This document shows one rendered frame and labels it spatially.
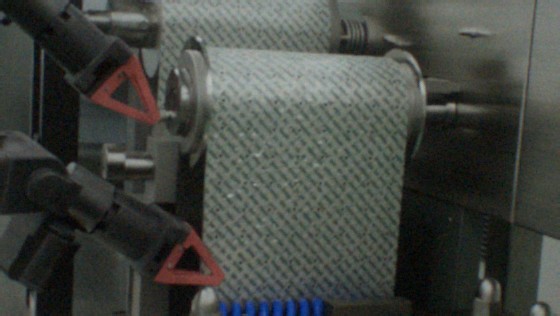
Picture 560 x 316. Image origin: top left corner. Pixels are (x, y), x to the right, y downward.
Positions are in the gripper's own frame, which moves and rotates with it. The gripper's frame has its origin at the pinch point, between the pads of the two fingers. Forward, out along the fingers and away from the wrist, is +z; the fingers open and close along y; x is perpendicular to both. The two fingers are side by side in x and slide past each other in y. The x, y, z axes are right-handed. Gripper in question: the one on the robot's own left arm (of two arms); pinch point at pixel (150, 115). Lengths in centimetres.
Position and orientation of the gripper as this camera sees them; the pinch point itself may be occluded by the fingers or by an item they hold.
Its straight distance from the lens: 101.3
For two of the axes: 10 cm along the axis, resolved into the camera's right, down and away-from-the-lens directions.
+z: 6.6, 6.7, 3.4
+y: 3.3, 1.4, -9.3
